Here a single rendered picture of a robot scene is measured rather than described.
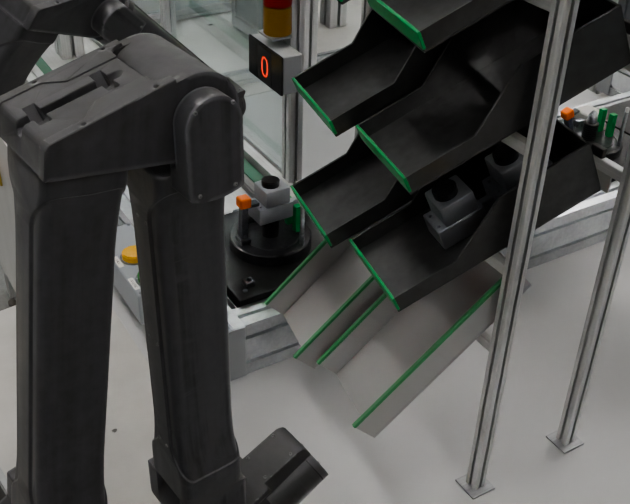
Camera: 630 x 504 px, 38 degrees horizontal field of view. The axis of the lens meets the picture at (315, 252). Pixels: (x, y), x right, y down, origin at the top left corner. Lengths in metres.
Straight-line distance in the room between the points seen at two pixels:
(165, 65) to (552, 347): 1.12
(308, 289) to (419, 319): 0.21
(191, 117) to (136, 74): 0.05
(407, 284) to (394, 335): 0.16
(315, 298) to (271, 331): 0.13
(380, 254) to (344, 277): 0.19
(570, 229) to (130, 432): 0.90
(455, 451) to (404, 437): 0.08
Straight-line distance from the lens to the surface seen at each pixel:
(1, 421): 1.45
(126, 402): 1.44
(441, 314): 1.20
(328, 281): 1.33
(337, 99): 1.14
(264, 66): 1.63
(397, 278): 1.10
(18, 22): 0.92
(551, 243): 1.76
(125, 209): 1.69
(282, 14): 1.59
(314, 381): 1.45
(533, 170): 1.00
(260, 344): 1.44
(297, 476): 0.86
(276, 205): 1.50
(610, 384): 1.54
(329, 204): 1.22
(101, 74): 0.58
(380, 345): 1.24
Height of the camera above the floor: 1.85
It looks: 35 degrees down
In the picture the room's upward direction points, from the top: 2 degrees clockwise
